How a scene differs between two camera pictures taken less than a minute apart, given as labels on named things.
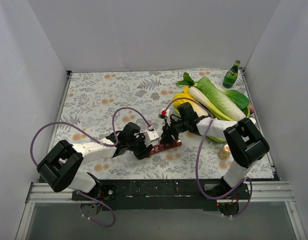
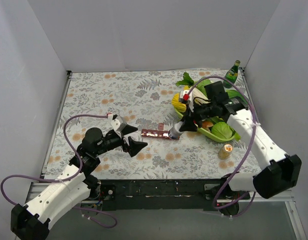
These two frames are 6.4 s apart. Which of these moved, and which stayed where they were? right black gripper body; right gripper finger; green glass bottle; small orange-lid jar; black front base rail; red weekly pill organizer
Moved: red weekly pill organizer; right gripper finger; right black gripper body
Stayed: black front base rail; small orange-lid jar; green glass bottle
